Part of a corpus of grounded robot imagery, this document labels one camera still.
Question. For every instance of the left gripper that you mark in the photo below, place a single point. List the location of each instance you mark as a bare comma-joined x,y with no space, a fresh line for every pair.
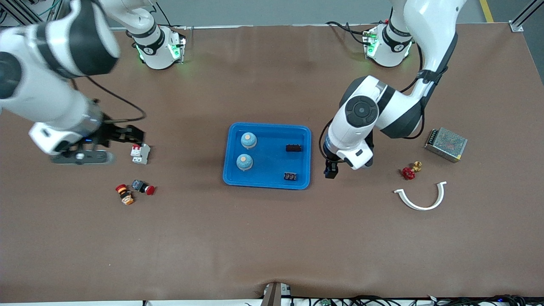
331,169

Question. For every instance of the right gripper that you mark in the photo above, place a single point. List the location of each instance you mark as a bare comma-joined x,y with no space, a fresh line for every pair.
111,133

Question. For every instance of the black three-hole connector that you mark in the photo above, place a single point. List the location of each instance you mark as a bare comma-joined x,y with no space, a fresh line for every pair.
290,176

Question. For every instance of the blue call bell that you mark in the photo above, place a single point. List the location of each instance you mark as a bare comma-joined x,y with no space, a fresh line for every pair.
244,162
249,140

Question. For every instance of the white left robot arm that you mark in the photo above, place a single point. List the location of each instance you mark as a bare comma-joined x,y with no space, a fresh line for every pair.
429,25

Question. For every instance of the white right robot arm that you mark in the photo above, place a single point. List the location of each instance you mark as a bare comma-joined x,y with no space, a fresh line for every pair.
42,51

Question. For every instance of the white circuit breaker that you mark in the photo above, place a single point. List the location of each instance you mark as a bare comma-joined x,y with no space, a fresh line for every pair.
141,155

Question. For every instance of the red emergency stop button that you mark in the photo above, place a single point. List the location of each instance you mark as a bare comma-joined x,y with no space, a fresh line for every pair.
144,187

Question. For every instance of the orange red push button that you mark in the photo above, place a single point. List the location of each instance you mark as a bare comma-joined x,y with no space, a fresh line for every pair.
125,194

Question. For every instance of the blue plastic tray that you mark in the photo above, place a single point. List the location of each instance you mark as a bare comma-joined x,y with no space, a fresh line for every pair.
267,170

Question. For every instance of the white curved plastic clamp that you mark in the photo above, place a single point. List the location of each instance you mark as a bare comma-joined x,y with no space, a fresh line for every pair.
418,207

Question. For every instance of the brown table mat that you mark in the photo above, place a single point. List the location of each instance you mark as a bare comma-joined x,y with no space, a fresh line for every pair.
272,246

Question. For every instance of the metal mesh power supply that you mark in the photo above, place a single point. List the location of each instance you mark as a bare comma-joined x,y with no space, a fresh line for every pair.
446,144

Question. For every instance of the grey camera stand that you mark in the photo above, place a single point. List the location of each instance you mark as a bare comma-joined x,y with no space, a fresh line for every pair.
274,294

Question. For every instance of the aluminium frame post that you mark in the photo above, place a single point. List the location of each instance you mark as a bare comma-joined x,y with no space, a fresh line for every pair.
516,26
20,16

